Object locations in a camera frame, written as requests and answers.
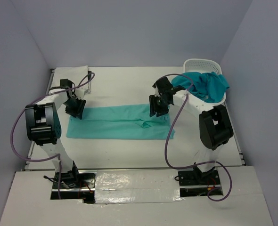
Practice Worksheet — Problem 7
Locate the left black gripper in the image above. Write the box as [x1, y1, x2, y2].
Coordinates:
[62, 96, 86, 119]

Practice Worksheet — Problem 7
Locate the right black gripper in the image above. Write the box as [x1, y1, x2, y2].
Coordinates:
[149, 94, 171, 117]

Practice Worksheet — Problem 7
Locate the light mint t-shirt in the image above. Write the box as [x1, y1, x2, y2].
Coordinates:
[66, 104, 171, 140]

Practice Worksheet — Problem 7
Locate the white and green t-shirt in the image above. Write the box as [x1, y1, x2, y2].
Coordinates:
[51, 65, 92, 88]

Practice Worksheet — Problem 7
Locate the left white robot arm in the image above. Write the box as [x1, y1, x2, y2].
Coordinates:
[25, 79, 86, 188]

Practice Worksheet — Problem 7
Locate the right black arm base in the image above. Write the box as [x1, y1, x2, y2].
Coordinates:
[174, 167, 221, 187]

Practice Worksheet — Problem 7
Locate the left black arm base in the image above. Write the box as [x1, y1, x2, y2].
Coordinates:
[44, 164, 97, 191]

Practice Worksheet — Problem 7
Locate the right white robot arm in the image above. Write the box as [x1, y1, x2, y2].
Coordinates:
[149, 76, 234, 184]

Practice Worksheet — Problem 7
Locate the teal t-shirt in basket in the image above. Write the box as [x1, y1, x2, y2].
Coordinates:
[171, 72, 229, 103]

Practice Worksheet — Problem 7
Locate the white plastic laundry basket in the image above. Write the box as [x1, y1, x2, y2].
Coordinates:
[183, 58, 226, 105]

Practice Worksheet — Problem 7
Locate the silver tape sheet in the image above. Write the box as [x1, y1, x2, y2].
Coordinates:
[95, 169, 181, 204]

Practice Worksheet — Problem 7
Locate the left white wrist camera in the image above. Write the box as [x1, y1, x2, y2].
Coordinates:
[75, 88, 88, 99]

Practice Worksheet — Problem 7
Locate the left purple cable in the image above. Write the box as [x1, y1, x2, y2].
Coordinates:
[11, 72, 95, 198]

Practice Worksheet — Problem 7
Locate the purple cable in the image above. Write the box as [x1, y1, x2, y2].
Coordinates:
[157, 73, 233, 202]
[11, 72, 95, 198]

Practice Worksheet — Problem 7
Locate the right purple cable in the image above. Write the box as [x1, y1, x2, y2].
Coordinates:
[157, 73, 233, 202]

